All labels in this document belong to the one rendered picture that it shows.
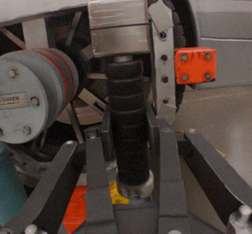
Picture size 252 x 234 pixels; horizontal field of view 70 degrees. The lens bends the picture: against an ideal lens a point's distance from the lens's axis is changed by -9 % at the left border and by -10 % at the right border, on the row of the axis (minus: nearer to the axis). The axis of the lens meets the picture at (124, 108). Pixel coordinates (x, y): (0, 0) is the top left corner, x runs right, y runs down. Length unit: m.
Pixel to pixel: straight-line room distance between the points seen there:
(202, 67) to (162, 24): 0.12
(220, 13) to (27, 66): 0.54
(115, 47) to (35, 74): 0.14
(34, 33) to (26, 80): 0.17
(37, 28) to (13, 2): 0.20
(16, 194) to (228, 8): 0.73
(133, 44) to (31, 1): 0.11
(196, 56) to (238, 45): 0.29
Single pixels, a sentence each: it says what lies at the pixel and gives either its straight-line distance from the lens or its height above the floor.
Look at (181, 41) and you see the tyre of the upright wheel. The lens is 0.49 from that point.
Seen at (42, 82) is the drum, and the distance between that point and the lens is 0.28.
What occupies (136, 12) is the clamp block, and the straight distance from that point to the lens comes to 0.17.
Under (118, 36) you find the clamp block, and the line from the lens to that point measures 0.17.
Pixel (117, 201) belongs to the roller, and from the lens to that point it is 0.56.
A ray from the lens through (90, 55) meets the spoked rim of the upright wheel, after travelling 0.50.
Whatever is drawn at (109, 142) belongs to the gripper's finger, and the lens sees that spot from 0.17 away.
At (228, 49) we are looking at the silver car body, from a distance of 0.67.
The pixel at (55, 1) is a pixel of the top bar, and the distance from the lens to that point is 0.21.
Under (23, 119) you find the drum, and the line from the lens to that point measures 0.30.
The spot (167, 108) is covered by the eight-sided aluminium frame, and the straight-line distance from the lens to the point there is 0.42.
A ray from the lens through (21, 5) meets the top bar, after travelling 0.23.
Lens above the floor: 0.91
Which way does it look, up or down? 19 degrees down
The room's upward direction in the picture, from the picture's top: 6 degrees counter-clockwise
